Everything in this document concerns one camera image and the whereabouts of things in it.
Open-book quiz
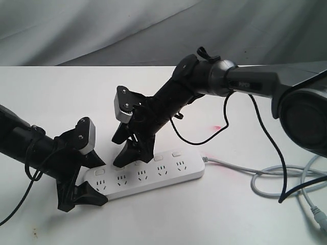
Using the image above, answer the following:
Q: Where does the white five-socket power strip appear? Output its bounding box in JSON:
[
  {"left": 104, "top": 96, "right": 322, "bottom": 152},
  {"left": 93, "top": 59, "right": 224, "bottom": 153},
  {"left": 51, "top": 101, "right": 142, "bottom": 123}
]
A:
[{"left": 83, "top": 149, "right": 205, "bottom": 201}]

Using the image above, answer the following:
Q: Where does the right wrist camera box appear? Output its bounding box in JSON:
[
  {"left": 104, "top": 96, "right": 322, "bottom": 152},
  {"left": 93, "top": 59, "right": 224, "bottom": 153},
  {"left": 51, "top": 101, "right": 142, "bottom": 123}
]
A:
[{"left": 114, "top": 86, "right": 133, "bottom": 124}]

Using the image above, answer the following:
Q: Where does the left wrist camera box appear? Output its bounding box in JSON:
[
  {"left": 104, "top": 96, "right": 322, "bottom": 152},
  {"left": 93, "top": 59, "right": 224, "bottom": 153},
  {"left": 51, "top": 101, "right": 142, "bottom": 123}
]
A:
[{"left": 73, "top": 117, "right": 96, "bottom": 155}]

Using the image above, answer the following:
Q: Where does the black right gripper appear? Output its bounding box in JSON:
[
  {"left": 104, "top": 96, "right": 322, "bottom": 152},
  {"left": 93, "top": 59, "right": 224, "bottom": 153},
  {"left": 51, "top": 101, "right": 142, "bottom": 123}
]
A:
[{"left": 111, "top": 93, "right": 169, "bottom": 168}]

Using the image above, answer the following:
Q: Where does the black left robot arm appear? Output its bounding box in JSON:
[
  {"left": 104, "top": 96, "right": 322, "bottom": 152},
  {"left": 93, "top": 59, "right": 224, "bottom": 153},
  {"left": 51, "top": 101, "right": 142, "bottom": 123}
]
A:
[{"left": 1, "top": 106, "right": 108, "bottom": 212}]

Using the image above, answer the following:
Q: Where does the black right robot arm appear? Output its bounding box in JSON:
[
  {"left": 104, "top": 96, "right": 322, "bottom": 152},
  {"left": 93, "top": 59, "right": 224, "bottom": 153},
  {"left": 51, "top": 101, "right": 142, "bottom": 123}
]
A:
[{"left": 112, "top": 47, "right": 326, "bottom": 168}]

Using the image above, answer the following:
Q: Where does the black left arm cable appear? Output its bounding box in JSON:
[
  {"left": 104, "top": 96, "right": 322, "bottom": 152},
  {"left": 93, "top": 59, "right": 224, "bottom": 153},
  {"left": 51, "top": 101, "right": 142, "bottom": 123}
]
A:
[{"left": 0, "top": 142, "right": 64, "bottom": 224}]

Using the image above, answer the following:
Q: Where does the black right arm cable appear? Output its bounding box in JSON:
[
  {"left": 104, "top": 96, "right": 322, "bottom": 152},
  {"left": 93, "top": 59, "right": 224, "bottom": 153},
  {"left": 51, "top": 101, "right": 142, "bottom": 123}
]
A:
[{"left": 168, "top": 91, "right": 327, "bottom": 204}]

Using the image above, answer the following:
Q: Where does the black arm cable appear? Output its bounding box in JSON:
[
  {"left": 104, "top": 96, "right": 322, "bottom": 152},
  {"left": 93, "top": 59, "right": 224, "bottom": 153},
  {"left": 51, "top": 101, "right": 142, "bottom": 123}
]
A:
[
  {"left": 168, "top": 91, "right": 327, "bottom": 204},
  {"left": 0, "top": 142, "right": 64, "bottom": 224}
]

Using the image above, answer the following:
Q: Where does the grey backdrop cloth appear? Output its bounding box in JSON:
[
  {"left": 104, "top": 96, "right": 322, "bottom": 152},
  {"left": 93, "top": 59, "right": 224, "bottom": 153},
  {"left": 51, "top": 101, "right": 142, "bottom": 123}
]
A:
[{"left": 1, "top": 1, "right": 326, "bottom": 66}]

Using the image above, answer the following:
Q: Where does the grey power cord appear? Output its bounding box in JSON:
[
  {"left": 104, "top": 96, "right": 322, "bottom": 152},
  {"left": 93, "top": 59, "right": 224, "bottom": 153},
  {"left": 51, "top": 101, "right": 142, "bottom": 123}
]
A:
[{"left": 201, "top": 154, "right": 327, "bottom": 230}]

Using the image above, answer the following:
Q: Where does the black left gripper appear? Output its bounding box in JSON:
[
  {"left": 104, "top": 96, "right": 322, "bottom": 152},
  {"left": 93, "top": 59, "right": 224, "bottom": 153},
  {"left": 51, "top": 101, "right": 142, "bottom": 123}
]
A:
[{"left": 53, "top": 129, "right": 108, "bottom": 212}]

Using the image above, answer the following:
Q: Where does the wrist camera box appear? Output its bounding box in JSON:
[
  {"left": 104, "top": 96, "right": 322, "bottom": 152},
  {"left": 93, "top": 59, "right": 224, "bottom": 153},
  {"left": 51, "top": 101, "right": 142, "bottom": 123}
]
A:
[
  {"left": 114, "top": 86, "right": 133, "bottom": 124},
  {"left": 73, "top": 117, "right": 96, "bottom": 155}
]

